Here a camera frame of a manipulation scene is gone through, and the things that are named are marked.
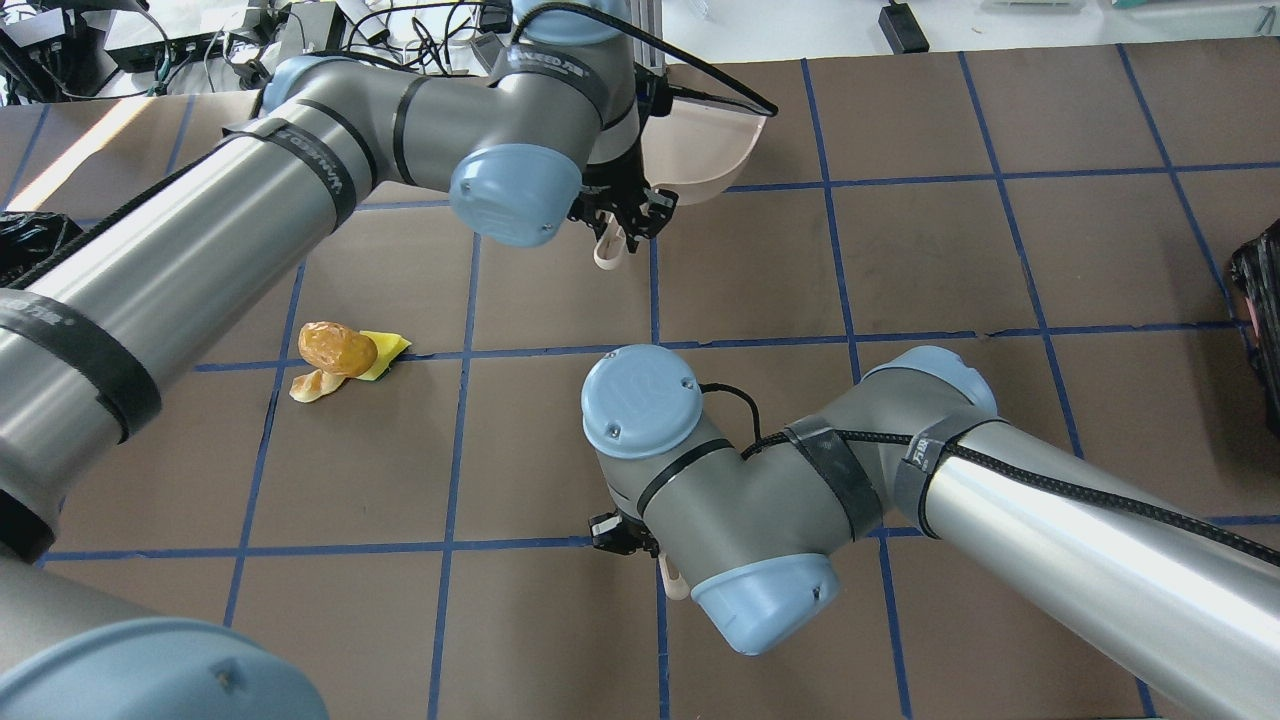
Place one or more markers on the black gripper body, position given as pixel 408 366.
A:
pixel 622 533
pixel 616 199

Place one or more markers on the beige hand brush black bristles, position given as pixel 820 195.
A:
pixel 674 584

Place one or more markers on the beige plastic dustpan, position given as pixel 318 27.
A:
pixel 695 143

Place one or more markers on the yellow sponge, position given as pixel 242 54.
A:
pixel 389 347

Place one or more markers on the brown bread roll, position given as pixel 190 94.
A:
pixel 336 349

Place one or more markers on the croissant piece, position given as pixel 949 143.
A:
pixel 317 384

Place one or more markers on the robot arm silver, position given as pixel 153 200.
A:
pixel 91 344
pixel 1187 606

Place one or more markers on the black power adapter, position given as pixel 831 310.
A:
pixel 901 29

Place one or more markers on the black network switch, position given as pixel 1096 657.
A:
pixel 138 48

